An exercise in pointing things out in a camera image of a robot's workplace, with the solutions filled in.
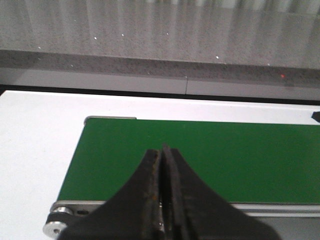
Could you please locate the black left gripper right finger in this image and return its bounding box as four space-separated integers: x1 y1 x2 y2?
161 144 280 240

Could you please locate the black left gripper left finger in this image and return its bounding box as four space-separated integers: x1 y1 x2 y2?
59 149 161 240

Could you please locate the green conveyor belt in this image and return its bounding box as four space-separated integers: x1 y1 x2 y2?
58 117 320 204

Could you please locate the black photoelectric sensor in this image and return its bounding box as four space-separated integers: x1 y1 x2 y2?
311 111 320 123

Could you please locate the white pleated curtain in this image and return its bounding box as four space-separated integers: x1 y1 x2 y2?
149 0 320 15

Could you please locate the aluminium conveyor frame rail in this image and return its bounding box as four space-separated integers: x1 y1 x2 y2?
43 116 320 240

